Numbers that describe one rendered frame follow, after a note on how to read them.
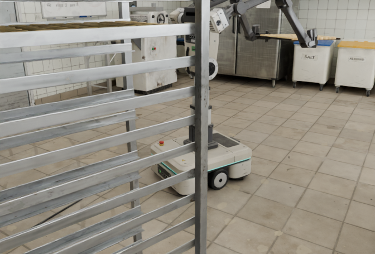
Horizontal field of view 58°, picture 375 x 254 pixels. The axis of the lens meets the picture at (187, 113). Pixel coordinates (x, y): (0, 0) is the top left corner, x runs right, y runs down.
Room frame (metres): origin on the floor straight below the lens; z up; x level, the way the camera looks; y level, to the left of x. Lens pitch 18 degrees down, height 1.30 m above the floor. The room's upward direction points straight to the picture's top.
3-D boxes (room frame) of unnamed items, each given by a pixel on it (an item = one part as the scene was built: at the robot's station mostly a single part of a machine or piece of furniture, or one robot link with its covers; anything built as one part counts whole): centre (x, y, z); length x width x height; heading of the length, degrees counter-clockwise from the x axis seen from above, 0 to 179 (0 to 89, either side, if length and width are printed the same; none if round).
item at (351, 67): (5.09, -2.57, 0.38); 0.64 x 0.54 x 0.77; 148
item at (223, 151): (2.43, -0.11, 0.24); 0.68 x 0.53 x 0.41; 122
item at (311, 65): (5.45, -2.02, 0.38); 0.64 x 0.54 x 0.77; 150
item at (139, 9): (5.35, 0.64, 1.23); 0.58 x 0.19 x 0.07; 57
